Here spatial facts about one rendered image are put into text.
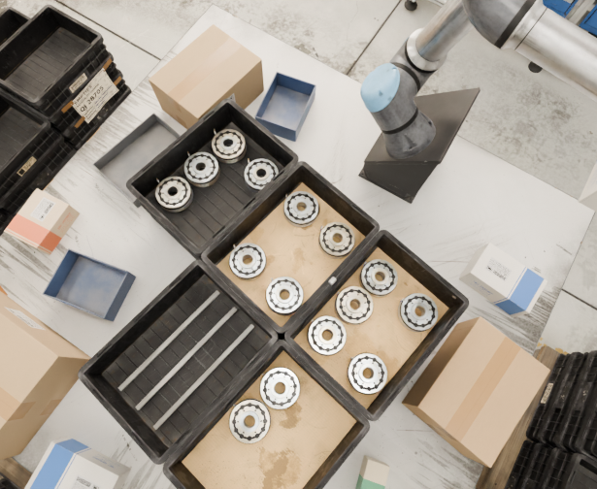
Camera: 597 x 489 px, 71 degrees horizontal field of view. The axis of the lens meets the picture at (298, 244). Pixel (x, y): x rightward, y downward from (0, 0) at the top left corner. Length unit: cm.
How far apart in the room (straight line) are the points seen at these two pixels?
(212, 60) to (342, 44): 136
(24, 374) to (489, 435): 116
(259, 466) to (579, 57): 108
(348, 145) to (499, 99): 142
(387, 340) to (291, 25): 209
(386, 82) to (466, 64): 169
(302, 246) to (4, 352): 80
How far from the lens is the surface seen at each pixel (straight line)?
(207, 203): 128
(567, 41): 88
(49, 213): 149
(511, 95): 282
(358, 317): 115
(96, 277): 144
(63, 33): 229
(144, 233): 143
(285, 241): 121
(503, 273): 139
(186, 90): 145
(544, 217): 163
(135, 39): 287
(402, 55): 126
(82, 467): 132
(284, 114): 156
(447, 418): 120
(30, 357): 125
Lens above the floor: 199
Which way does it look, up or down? 72 degrees down
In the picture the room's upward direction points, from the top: 6 degrees clockwise
